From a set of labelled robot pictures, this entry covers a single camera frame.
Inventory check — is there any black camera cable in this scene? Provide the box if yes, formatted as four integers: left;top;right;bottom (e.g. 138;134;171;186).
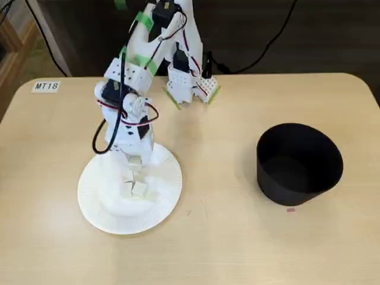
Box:
91;44;131;155

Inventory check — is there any red servo wire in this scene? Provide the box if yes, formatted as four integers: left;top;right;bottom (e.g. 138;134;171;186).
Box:
97;99;160;127

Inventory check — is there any black power plug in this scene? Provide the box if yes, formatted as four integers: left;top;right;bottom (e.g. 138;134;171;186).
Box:
203;50;215;80

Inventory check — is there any black power cable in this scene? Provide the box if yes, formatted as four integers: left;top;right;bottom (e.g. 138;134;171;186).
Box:
212;0;299;74

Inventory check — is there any white slanted post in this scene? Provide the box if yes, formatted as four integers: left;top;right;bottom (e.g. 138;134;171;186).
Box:
29;0;73;78

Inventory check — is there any light wooden shelf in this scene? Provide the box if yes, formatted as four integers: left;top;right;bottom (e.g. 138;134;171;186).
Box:
0;0;41;122

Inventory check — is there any white cube block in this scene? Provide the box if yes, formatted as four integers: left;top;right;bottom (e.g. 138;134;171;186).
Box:
127;156;143;172
131;181;148;199
123;177;136;197

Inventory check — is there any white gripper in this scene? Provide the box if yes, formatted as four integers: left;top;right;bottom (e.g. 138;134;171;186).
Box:
102;102;156;183

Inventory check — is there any white paper plate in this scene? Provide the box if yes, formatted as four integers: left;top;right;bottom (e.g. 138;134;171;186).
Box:
77;144;182;235

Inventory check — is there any black pot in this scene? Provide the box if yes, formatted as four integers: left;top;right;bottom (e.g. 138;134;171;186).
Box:
255;123;344;207

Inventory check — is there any white controller board box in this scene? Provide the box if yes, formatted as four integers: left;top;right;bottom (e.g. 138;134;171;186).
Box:
194;74;219;104

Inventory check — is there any thin black cable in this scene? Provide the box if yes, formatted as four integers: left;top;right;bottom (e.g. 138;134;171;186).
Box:
25;0;69;77

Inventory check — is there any white MT18 label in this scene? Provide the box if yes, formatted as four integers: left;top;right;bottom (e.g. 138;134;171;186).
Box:
31;80;62;94

